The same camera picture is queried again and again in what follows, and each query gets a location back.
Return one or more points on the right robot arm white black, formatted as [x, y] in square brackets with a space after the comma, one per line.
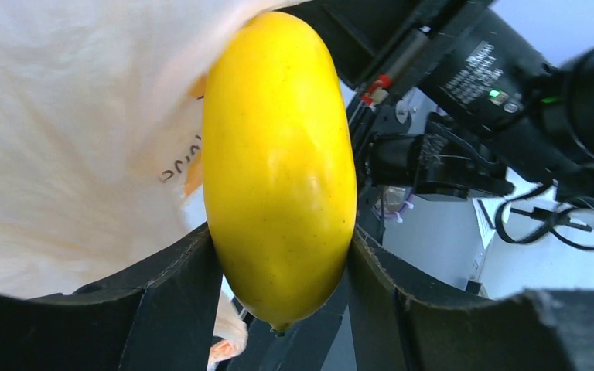
[572, 106]

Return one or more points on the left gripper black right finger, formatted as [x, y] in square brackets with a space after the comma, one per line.
[404, 319]

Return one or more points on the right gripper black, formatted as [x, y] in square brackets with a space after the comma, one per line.
[448, 96]

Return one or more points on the translucent orange plastic bag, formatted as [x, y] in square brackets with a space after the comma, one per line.
[100, 110]

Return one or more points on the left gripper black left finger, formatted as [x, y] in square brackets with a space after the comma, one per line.
[157, 314]

